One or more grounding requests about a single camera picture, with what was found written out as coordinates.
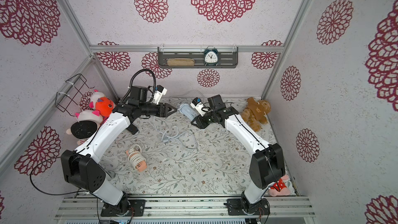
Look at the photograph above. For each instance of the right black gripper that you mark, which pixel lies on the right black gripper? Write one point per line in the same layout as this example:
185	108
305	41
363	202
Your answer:
201	121

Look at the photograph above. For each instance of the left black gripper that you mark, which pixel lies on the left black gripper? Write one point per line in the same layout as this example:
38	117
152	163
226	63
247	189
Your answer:
165	113

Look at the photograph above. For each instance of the light blue power strip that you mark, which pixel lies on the light blue power strip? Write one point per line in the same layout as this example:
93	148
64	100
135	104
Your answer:
186	110

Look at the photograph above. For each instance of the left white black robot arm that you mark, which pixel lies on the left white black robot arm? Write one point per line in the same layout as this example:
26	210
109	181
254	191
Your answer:
81	167

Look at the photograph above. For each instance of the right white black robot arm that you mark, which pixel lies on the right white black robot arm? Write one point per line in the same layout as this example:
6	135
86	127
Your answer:
267	164

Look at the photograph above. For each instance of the floral table mat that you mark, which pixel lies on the floral table mat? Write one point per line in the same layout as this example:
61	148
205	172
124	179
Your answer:
141	164

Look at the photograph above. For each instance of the tan pouch on shelf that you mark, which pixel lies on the tan pouch on shelf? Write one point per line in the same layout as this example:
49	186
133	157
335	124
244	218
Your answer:
180	62

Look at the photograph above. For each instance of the brown teddy bear plush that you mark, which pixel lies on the brown teddy bear plush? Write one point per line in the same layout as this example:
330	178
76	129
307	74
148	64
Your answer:
255	113

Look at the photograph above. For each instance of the orange fish plush toy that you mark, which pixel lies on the orange fish plush toy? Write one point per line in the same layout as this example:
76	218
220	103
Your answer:
99	102

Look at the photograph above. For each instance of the teal alarm clock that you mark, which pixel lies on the teal alarm clock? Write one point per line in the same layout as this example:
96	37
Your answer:
211	57

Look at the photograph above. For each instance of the black faced striped plush doll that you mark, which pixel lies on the black faced striped plush doll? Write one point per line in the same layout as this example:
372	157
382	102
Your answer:
88	122

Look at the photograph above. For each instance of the pink plush red dotted dress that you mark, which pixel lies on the pink plush red dotted dress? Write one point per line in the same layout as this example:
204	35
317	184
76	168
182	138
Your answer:
280	188

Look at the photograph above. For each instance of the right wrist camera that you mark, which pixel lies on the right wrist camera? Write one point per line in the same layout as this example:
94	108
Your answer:
197	104

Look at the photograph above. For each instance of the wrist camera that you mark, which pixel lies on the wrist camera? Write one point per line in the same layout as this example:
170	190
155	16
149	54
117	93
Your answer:
197	104
159	92

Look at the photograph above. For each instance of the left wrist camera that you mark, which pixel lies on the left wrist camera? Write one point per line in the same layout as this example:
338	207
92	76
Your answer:
159	92

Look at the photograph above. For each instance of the grey wall shelf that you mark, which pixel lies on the grey wall shelf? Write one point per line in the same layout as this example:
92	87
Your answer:
228	57

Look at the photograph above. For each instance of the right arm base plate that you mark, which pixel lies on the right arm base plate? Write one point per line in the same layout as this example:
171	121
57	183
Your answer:
241	206

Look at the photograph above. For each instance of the black wire wall basket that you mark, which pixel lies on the black wire wall basket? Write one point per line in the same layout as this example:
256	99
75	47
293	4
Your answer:
76	96

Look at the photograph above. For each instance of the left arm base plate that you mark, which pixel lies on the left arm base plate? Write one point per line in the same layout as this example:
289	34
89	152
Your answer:
125	208

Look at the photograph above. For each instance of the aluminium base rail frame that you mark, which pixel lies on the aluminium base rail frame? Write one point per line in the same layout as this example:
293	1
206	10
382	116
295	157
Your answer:
157	207

